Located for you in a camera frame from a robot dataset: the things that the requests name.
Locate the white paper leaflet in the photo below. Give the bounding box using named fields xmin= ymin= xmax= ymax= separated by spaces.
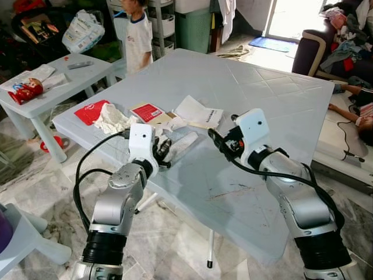
xmin=173 ymin=95 xmax=224 ymax=130

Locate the clear plastic wrapper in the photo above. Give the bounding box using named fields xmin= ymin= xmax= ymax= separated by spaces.
xmin=165 ymin=131 xmax=200 ymax=163

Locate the small crumpled white tissue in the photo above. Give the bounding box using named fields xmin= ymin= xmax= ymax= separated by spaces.
xmin=169 ymin=117 xmax=188 ymax=130

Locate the red and white card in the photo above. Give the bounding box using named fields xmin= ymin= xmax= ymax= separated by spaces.
xmin=129 ymin=103 xmax=174 ymax=125

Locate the large white plastic table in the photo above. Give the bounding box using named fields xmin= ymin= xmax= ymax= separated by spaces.
xmin=52 ymin=48 xmax=336 ymax=269

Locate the large crumpled white tissue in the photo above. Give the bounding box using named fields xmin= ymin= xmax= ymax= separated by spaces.
xmin=93 ymin=103 xmax=138 ymax=135

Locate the beige crumpled cloth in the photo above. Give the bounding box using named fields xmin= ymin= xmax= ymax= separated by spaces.
xmin=218 ymin=45 xmax=251 ymax=60

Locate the flat red packet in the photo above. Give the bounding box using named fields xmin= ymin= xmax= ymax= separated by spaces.
xmin=74 ymin=100 xmax=111 ymax=127

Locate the blue door mat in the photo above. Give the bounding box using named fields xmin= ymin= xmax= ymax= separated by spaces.
xmin=249 ymin=37 xmax=291 ymax=53

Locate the green laundry basket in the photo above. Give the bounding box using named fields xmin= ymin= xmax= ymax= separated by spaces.
xmin=175 ymin=8 xmax=212 ymax=54

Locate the white mattress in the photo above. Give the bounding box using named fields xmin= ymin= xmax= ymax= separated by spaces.
xmin=315 ymin=108 xmax=373 ymax=187

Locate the dark purple sofa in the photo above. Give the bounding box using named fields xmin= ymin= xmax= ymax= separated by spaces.
xmin=291 ymin=0 xmax=373 ymax=82

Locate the white hanging cloth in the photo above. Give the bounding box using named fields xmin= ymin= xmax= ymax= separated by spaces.
xmin=219 ymin=0 xmax=237 ymax=44

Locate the child in white blue shirt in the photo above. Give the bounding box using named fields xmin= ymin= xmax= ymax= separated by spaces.
xmin=119 ymin=0 xmax=154 ymax=76

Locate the green plastic tub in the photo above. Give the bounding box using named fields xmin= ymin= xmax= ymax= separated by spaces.
xmin=87 ymin=41 xmax=123 ymax=62

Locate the grey remote control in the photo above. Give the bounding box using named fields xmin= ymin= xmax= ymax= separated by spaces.
xmin=67 ymin=61 xmax=94 ymax=70

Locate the small white plastic table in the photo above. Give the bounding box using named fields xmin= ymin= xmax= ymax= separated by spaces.
xmin=0 ymin=54 xmax=115 ymax=163

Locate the white printed paper sheet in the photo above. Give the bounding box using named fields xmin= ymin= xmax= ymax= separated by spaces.
xmin=42 ymin=73 xmax=72 ymax=91
xmin=0 ymin=64 xmax=57 ymax=92

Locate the bright glass door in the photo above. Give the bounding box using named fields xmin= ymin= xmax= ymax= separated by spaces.
xmin=263 ymin=0 xmax=327 ymax=41

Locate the white plastic box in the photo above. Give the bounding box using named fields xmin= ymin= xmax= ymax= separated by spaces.
xmin=175 ymin=0 xmax=212 ymax=13

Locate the pile of grey clothes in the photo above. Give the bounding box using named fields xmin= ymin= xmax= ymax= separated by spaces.
xmin=319 ymin=6 xmax=373 ymax=74

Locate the child in striped shirt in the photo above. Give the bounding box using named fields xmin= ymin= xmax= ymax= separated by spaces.
xmin=328 ymin=82 xmax=373 ymax=146

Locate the white diaper pack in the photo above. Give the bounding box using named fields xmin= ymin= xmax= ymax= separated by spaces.
xmin=62 ymin=9 xmax=106 ymax=54

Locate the red toy figure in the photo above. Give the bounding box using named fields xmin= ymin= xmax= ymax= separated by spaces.
xmin=8 ymin=79 xmax=45 ymax=106

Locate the pink cloth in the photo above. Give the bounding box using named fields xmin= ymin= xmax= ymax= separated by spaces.
xmin=323 ymin=7 xmax=349 ymax=30

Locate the black baby stroller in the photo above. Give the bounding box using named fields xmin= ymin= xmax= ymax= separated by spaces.
xmin=10 ymin=5 xmax=79 ymax=62

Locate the brown picture book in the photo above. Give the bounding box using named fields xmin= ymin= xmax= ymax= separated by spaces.
xmin=20 ymin=15 xmax=59 ymax=44

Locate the red cloth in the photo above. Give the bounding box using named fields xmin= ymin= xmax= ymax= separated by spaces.
xmin=13 ymin=0 xmax=47 ymax=13

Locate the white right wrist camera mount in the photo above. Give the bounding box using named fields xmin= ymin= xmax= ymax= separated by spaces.
xmin=235 ymin=108 xmax=272 ymax=166

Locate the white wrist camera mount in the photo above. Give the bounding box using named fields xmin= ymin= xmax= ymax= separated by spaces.
xmin=235 ymin=108 xmax=272 ymax=166
xmin=128 ymin=122 xmax=154 ymax=165

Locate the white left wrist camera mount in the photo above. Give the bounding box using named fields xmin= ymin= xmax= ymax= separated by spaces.
xmin=128 ymin=122 xmax=154 ymax=165

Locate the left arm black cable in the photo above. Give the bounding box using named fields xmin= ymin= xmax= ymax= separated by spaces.
xmin=72 ymin=131 xmax=130 ymax=233

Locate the thin black power cable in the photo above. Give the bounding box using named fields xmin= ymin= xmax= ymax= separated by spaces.
xmin=337 ymin=120 xmax=366 ymax=162

